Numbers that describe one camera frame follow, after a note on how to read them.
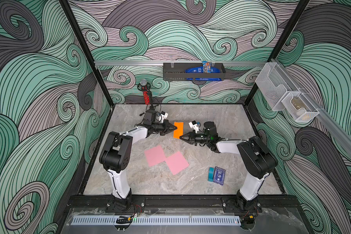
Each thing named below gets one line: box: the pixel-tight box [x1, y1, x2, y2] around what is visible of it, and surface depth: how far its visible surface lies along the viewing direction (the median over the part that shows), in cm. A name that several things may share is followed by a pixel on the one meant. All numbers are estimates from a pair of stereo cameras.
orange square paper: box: [173, 121, 184, 139], surface depth 90 cm
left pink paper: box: [144, 144, 167, 167], surface depth 94 cm
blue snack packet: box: [185, 60, 222, 81], surface depth 93 cm
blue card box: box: [213, 166, 226, 186], surface depth 83 cm
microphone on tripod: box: [137, 78, 154, 110], surface depth 102 cm
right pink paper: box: [166, 151, 190, 176], surface depth 92 cm
